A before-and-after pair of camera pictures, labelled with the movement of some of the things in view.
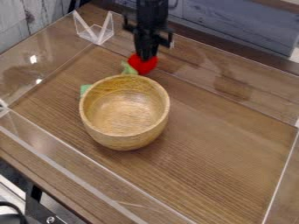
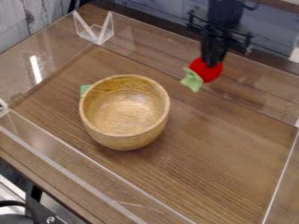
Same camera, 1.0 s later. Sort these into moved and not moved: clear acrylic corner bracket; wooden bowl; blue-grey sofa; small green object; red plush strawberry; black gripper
Moved: red plush strawberry; black gripper
Not moved: clear acrylic corner bracket; blue-grey sofa; small green object; wooden bowl
